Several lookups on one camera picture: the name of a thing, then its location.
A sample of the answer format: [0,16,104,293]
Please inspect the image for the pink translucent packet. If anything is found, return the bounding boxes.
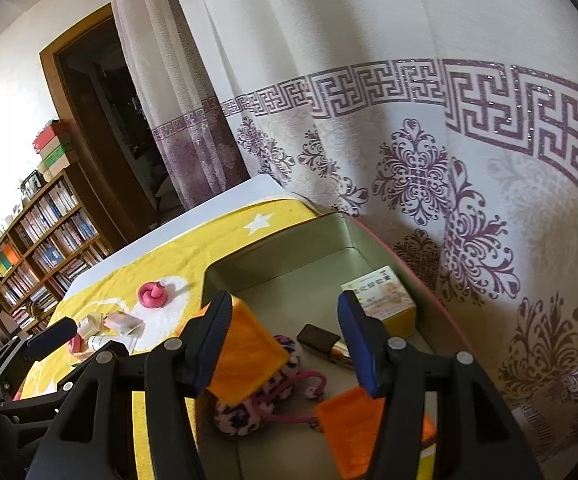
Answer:
[104,310,145,341]

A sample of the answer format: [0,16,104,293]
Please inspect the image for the white squeeze tube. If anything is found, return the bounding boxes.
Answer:
[86,335,135,354]

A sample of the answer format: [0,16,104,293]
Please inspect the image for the green and white flat box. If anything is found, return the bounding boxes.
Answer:
[38,140,79,173]

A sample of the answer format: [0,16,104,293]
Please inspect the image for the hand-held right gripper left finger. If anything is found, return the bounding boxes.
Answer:
[24,291,235,480]

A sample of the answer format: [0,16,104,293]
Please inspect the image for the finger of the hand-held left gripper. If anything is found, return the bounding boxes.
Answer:
[0,380,72,428]
[23,318,78,362]

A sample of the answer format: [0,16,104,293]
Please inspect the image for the yellow and white carton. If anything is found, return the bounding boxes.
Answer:
[341,265,417,336]

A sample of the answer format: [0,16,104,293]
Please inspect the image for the dark brown small case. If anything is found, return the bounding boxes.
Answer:
[296,324,355,372]

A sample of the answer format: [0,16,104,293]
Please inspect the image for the wooden door frame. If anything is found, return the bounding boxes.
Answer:
[39,2,170,251]

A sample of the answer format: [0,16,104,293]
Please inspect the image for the red and white flat box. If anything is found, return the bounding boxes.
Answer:
[33,121,70,153]

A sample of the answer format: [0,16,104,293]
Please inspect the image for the pink leopard plush toy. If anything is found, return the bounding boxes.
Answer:
[213,335,327,436]

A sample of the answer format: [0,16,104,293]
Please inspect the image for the white purple patterned curtain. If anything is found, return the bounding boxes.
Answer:
[161,0,578,461]

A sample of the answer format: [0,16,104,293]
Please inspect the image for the sheer purple patterned curtain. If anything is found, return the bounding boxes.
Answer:
[106,0,250,211]

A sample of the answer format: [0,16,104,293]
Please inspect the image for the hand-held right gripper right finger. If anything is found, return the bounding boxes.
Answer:
[337,290,544,480]

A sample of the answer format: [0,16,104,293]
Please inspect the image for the yellow and white blanket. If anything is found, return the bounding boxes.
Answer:
[19,199,320,480]

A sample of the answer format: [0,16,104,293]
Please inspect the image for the wooden bookshelf with books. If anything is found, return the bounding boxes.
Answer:
[0,167,120,356]

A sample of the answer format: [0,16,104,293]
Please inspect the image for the green and pink storage box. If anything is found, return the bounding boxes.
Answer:
[194,212,480,480]

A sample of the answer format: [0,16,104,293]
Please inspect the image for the small pink knotted tube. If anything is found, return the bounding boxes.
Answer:
[138,282,166,308]

